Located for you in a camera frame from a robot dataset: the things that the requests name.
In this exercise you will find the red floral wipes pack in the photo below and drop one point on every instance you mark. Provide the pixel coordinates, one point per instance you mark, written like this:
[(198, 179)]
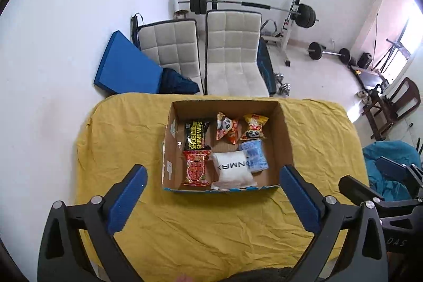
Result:
[(196, 168)]

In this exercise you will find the dark blue cloth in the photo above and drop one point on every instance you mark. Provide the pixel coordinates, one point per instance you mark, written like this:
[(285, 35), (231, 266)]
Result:
[(172, 82)]

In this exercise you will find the black shoe wipes pack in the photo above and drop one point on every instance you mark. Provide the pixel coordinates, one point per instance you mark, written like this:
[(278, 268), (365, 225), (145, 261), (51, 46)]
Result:
[(195, 134)]

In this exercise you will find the white weight bench rack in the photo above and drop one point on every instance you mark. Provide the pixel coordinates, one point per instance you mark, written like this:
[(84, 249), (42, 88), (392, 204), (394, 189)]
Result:
[(281, 36)]

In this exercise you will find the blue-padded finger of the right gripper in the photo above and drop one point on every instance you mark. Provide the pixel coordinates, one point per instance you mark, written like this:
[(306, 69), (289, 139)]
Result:
[(356, 191)]

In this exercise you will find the dark wooden chair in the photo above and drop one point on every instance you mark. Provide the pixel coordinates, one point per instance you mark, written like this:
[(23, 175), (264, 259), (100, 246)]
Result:
[(383, 112)]

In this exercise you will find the cardboard milk box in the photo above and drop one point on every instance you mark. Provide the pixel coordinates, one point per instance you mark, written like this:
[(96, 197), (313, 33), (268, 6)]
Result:
[(277, 145)]

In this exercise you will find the blue foam mat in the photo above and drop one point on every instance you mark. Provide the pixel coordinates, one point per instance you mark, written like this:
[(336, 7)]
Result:
[(124, 68)]

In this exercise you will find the white zip pouch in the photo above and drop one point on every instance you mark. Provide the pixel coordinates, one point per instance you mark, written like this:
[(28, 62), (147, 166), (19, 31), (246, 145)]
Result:
[(232, 170)]

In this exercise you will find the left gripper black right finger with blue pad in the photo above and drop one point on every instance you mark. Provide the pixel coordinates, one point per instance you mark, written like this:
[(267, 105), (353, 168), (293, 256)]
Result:
[(363, 256)]

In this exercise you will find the yellow tablecloth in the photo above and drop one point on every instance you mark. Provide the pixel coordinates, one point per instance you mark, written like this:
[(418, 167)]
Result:
[(210, 236)]

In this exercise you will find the floor barbell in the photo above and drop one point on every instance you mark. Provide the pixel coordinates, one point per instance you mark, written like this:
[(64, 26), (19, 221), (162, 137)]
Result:
[(316, 51)]

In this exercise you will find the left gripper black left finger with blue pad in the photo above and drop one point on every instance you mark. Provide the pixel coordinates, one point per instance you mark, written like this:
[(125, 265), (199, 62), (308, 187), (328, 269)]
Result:
[(62, 255)]

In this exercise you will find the chrome dumbbell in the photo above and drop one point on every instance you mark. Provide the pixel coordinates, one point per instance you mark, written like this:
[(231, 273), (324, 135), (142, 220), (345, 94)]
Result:
[(283, 89)]

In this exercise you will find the yellow panda snack bag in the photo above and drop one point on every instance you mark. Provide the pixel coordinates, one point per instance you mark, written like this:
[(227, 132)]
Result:
[(255, 124)]

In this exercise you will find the left white padded chair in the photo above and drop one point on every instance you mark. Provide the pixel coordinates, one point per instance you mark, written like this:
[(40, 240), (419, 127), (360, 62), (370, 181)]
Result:
[(173, 44)]

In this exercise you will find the barbell on rack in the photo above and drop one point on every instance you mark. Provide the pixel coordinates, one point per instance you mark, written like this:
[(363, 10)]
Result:
[(303, 15)]

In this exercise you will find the orange panda snack bag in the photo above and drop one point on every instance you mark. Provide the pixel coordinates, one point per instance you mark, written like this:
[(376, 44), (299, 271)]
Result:
[(227, 127)]

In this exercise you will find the teal cloth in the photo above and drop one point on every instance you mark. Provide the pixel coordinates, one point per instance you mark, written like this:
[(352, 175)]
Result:
[(386, 164)]

